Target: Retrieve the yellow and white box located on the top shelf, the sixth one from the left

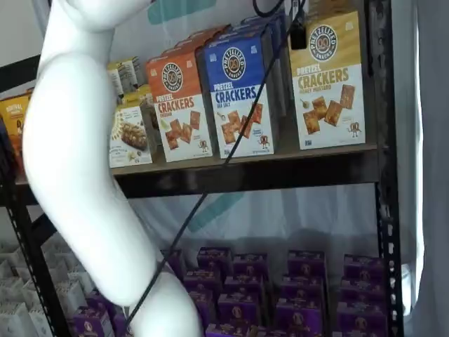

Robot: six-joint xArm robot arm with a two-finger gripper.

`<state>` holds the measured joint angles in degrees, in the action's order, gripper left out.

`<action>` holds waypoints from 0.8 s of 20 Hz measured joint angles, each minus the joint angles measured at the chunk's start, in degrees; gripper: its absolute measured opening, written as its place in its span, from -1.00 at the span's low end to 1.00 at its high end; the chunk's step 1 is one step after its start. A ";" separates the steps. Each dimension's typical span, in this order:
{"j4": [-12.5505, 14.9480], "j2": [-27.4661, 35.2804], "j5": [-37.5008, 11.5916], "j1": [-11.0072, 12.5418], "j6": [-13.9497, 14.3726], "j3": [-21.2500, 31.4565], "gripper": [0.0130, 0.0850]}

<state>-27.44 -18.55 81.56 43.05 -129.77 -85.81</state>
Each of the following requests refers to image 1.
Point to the white snack box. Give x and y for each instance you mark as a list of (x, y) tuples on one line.
[(15, 321), (10, 289), (70, 298), (35, 324), (8, 259), (59, 259)]

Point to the yellow box with nutrition panel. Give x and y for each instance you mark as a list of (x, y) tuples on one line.
[(135, 94), (126, 73)]

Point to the yellow white pretzel crackers box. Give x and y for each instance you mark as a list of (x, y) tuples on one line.
[(329, 116)]

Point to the translucent plastic sheet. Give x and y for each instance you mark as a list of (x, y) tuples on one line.
[(280, 217)]

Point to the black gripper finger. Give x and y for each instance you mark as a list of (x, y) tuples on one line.
[(300, 35)]

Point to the white plastic curtain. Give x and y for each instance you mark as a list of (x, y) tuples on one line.
[(428, 140)]

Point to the orange brown snack box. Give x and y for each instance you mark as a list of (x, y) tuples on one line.
[(15, 109)]

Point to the blue white pretzel crackers box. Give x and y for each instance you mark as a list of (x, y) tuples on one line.
[(238, 59)]

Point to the orange white pretzel crackers box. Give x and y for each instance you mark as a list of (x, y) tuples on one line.
[(182, 133)]

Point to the yellow granola bar box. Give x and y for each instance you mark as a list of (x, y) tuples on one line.
[(129, 140)]

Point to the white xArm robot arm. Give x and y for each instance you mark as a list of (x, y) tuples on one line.
[(77, 140)]

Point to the black metal shelf rack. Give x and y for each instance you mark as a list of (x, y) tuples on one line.
[(298, 179)]

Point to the purple snack box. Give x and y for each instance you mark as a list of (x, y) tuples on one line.
[(301, 291), (245, 286), (250, 267), (214, 259), (207, 305), (174, 263), (298, 319), (121, 326), (228, 330), (363, 288), (365, 267), (238, 310), (100, 298), (361, 323), (307, 267), (91, 323), (203, 281)]

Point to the teal tape strip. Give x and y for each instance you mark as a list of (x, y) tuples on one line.
[(159, 10), (219, 207)]

